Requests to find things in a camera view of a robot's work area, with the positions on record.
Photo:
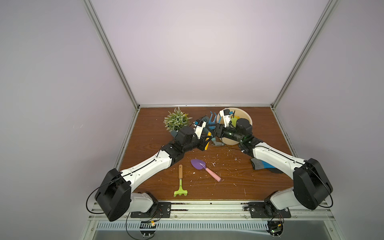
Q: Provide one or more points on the purple trowel pink handle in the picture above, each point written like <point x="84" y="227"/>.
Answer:
<point x="201" y="165"/>

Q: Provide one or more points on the green rake wooden handle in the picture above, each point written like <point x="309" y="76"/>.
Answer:
<point x="180" y="190"/>

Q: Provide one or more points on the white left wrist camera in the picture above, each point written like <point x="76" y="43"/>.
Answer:
<point x="199" y="127"/>

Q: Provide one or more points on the artificial green potted plant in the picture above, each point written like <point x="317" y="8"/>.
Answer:
<point x="175" y="120"/>

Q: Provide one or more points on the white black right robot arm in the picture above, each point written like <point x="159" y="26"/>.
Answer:
<point x="311" y="185"/>

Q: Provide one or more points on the aluminium front mounting rail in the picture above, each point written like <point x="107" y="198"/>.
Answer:
<point x="233" y="210"/>

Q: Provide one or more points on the green trowel wooden handle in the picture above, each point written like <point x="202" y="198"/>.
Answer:
<point x="234" y="121"/>

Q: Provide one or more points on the aluminium left corner post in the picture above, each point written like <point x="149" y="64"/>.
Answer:
<point x="92" y="13"/>

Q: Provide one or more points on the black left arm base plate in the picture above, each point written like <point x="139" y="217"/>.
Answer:
<point x="145" y="205"/>

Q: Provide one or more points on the blue fork yellow handle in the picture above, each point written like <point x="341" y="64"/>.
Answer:
<point x="212" y="119"/>

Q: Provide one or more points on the blue grey gardening glove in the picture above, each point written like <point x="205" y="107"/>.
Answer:
<point x="260" y="165"/>

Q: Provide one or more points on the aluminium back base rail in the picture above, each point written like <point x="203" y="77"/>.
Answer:
<point x="201" y="105"/>

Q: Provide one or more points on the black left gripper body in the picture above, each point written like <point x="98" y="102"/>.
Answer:
<point x="198" y="144"/>

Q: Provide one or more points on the aluminium corner post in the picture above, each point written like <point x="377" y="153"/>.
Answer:
<point x="92" y="13"/>
<point x="305" y="51"/>

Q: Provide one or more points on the teal spray bottle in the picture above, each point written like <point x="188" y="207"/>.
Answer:
<point x="211" y="125"/>

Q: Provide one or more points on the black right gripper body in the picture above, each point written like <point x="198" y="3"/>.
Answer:
<point x="219" y="130"/>

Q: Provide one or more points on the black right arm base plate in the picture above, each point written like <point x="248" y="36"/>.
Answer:
<point x="265" y="210"/>

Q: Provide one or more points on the aluminium right corner post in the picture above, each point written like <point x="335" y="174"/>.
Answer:
<point x="305" y="51"/>

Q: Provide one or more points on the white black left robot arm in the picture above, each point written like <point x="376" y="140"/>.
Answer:
<point x="116" y="194"/>

